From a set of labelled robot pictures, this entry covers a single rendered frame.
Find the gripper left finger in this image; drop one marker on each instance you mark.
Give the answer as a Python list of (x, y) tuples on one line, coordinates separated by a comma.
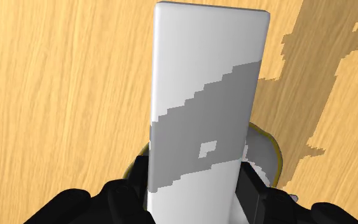
[(116, 201)]

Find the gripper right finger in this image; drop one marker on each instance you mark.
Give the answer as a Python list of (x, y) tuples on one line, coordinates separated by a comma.
[(259, 198)]

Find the white plate with yellow rim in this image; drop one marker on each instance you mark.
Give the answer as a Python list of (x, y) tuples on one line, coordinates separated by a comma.
[(264, 152)]

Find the white rectangular slab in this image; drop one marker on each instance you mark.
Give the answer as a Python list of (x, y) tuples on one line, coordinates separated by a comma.
[(203, 93)]

